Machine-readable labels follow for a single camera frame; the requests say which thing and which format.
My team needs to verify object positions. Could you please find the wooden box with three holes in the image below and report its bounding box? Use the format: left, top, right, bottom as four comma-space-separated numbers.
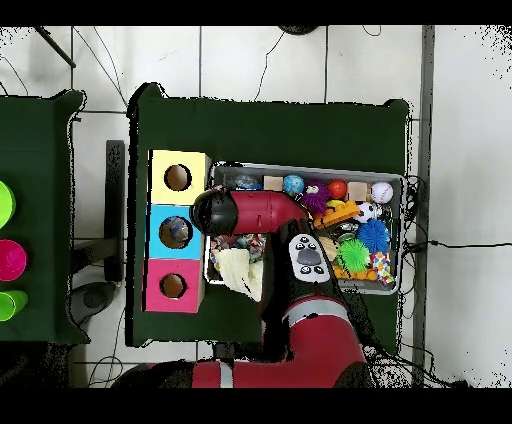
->
141, 149, 212, 314

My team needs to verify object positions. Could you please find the black floor power cable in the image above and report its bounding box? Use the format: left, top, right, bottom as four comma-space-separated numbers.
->
403, 238, 512, 250

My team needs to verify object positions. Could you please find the orange toy building brick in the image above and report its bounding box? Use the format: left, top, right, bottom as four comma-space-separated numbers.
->
313, 199, 361, 230

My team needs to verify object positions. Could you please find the pink plastic cup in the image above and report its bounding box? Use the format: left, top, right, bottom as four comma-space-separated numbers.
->
0, 238, 28, 282

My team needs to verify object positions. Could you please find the lime green plastic cup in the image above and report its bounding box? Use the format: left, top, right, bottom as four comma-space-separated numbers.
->
0, 180, 17, 230
0, 289, 30, 322

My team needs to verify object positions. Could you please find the blue white patterned ball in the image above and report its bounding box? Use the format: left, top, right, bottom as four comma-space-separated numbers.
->
282, 174, 305, 196

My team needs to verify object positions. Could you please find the black upright panel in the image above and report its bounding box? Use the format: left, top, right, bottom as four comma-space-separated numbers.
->
104, 139, 126, 283

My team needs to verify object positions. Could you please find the shallow silver mesh bin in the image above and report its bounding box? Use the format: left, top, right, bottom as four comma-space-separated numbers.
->
202, 160, 407, 295

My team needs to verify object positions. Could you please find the black slanted rod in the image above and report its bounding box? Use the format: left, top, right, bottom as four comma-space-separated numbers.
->
33, 25, 77, 69

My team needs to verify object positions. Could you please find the white baseball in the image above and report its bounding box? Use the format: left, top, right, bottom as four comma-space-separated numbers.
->
370, 181, 395, 205

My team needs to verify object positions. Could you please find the dark green table cloth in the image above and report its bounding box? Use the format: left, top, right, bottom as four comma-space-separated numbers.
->
125, 82, 410, 355

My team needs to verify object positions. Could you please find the purple spiky ball with eyes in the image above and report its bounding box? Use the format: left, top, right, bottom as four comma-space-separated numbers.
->
300, 180, 332, 215

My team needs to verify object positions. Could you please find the blue spiky rubber ball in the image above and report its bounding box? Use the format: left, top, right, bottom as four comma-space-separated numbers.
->
356, 218, 392, 255

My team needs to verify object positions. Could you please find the dark green side table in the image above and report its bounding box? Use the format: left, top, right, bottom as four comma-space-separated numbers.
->
0, 89, 91, 347

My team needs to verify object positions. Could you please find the cream knitted cloth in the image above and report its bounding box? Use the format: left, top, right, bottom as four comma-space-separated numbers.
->
217, 247, 265, 303

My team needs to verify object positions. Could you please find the green spiky ball with eyes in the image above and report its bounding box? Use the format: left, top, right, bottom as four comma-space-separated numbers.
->
336, 239, 372, 274

